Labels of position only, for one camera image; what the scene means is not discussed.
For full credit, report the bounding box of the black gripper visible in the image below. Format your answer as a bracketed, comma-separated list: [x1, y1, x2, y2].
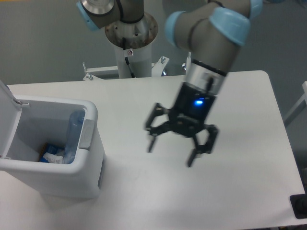
[144, 82, 220, 168]

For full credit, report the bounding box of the clear plastic water bottle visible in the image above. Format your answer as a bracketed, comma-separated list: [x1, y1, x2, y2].
[62, 110, 85, 164]

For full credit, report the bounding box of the white paper wrapper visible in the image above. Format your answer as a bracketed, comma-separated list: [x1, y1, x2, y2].
[41, 152, 63, 164]

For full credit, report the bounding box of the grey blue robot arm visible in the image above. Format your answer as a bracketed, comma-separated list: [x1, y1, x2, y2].
[76, 0, 263, 167]

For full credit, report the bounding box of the white plastic trash can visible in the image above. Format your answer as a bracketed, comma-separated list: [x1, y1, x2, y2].
[0, 96, 105, 198]

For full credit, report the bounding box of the blue yellow box in bin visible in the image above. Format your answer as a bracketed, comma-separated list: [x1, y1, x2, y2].
[38, 143, 64, 162]

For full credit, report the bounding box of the black object at table edge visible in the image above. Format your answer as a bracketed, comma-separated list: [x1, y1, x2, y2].
[290, 194, 307, 219]

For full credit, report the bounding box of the white metal frame bracket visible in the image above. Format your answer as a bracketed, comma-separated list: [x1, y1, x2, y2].
[82, 51, 194, 81]

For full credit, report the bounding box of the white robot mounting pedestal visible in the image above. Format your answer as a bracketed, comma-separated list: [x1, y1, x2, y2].
[105, 12, 159, 79]

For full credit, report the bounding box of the black cable on pedestal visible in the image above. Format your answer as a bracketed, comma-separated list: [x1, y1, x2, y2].
[121, 36, 136, 79]

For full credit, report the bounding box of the white frame at right edge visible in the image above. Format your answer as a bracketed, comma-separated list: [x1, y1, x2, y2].
[283, 81, 307, 127]

